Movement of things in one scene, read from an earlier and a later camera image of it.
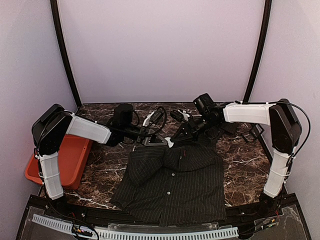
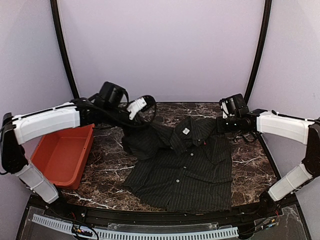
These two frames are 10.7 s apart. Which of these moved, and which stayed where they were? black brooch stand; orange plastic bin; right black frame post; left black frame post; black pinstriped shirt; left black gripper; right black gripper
Moved: right black gripper; black pinstriped shirt; left black gripper
Stayed: black brooch stand; right black frame post; orange plastic bin; left black frame post
